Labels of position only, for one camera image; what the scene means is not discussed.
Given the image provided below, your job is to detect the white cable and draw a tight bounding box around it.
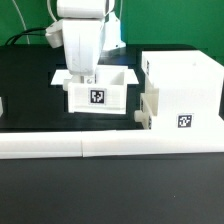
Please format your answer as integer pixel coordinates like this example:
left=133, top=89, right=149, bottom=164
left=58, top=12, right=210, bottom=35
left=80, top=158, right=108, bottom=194
left=11, top=0, right=60, bottom=45

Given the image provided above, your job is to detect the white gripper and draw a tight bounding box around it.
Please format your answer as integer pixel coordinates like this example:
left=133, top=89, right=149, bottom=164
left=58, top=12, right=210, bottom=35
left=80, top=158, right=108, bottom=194
left=57, top=0, right=110, bottom=84

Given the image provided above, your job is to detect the white drawer tray with tag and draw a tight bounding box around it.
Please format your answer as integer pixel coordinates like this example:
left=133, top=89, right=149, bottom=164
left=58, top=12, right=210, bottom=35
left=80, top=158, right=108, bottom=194
left=134, top=93, right=159, bottom=130

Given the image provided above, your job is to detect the white front rail right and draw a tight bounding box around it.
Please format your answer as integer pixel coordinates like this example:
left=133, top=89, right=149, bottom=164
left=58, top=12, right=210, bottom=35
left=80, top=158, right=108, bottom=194
left=82, top=129, right=224, bottom=157

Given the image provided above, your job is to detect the black cable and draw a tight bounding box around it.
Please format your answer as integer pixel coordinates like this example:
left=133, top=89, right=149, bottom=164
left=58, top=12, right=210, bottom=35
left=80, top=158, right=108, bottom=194
left=4, top=27, right=48, bottom=46

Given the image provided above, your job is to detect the white tag sheet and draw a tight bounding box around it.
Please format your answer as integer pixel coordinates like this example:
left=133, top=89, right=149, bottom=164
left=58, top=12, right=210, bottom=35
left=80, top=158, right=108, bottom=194
left=51, top=65, right=139, bottom=85

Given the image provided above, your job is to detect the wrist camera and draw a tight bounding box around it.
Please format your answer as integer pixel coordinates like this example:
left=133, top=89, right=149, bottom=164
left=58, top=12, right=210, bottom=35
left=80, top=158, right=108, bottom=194
left=45, top=20, right=63, bottom=48

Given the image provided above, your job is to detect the white drawer cabinet box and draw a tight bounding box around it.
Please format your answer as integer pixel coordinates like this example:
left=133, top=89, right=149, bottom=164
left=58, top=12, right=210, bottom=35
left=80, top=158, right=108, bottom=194
left=141, top=50, right=224, bottom=131

